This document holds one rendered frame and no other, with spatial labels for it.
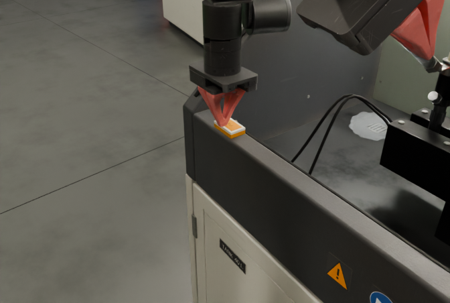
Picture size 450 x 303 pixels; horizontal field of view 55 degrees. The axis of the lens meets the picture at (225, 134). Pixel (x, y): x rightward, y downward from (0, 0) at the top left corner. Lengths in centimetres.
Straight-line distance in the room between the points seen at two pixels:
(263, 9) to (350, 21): 36
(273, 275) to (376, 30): 53
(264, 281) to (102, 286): 107
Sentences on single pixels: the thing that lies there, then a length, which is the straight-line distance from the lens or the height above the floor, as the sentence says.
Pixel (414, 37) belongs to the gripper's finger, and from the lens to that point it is 33.
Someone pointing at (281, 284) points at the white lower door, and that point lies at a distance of 75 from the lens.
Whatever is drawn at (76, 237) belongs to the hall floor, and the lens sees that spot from 199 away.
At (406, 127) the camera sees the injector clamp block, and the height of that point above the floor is 98.
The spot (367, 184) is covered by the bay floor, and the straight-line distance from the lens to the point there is 85.
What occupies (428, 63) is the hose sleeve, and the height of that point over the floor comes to 111.
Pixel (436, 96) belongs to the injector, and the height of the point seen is 104.
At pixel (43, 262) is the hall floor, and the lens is 193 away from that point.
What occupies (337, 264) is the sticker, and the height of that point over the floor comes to 88.
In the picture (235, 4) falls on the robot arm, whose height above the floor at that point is 117.
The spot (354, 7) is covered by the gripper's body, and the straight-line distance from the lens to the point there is 30.
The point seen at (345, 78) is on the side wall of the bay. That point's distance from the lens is 106.
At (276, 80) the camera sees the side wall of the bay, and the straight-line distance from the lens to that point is 89.
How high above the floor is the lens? 132
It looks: 31 degrees down
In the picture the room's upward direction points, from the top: straight up
